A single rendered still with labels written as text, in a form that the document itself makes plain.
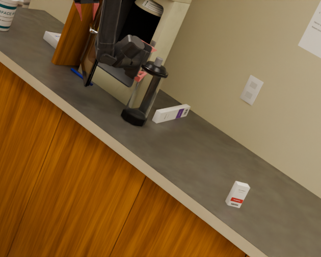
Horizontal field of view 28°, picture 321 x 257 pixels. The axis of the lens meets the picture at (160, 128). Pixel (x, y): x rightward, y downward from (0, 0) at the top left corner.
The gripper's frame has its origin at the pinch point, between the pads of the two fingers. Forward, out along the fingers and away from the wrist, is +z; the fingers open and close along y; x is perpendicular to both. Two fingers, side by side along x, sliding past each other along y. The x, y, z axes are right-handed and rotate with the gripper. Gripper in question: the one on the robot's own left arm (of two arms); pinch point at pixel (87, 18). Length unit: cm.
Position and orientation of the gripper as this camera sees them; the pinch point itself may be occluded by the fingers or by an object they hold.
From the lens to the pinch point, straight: 248.1
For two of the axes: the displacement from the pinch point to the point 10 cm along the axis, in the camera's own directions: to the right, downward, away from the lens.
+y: -9.8, 0.8, -1.7
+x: 1.9, 4.4, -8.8
